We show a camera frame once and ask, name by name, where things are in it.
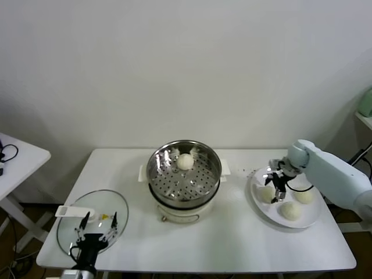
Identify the white metal frame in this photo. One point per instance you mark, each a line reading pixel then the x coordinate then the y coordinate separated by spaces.
pixel 365 225

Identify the white electric cooking pot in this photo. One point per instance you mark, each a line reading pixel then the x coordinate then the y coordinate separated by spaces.
pixel 180 215

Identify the white side table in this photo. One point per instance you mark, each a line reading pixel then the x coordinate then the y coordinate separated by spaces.
pixel 26 162

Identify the white round plate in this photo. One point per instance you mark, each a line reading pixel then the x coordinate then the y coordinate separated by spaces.
pixel 305 215

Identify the steel steamer basket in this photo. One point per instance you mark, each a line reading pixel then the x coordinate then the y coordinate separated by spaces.
pixel 200 186

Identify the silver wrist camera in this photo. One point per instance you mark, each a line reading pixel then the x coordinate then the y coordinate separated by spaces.
pixel 274 161
pixel 72 273

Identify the white shelf board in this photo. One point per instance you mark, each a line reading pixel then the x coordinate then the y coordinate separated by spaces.
pixel 364 119

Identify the pale green appliance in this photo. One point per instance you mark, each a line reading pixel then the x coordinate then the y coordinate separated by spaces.
pixel 366 104

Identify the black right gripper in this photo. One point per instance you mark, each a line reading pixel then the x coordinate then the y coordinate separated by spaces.
pixel 280 178

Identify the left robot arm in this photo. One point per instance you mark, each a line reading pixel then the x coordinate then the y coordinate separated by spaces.
pixel 90 273

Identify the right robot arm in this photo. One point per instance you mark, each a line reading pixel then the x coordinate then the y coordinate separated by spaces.
pixel 334 177

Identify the white steamed baozi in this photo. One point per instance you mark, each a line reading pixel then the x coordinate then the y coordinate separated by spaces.
pixel 304 197
pixel 185 162
pixel 289 210
pixel 266 194

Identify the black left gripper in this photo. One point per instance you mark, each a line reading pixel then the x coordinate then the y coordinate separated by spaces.
pixel 91 242

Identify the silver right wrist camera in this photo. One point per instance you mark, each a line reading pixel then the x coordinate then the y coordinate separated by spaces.
pixel 274 161

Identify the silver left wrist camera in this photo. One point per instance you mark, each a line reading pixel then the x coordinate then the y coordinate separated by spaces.
pixel 72 273

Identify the round glass pot lid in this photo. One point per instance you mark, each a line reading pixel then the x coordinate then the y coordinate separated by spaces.
pixel 69 226

